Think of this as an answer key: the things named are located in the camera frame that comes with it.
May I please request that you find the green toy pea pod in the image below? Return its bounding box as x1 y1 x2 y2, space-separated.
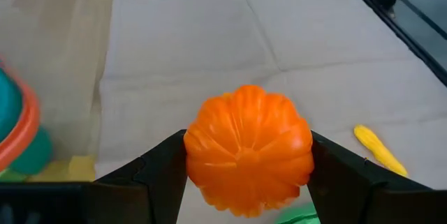
274 202 321 224

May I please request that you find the yellow cloth mat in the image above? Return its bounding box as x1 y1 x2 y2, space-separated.
26 155 98 184

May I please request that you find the orange toy pumpkin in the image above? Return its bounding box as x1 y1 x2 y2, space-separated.
182 84 316 219

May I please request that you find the yellow toy corn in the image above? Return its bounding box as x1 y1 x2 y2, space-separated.
353 124 409 178

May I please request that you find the pale pink cloth mat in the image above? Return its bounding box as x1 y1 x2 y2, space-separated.
93 0 447 224

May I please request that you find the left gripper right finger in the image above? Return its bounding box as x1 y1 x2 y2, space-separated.
306 130 447 224

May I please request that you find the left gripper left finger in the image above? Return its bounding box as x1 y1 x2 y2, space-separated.
0 128 189 224

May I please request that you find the teal basket with orange rim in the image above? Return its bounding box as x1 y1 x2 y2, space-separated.
0 55 54 177

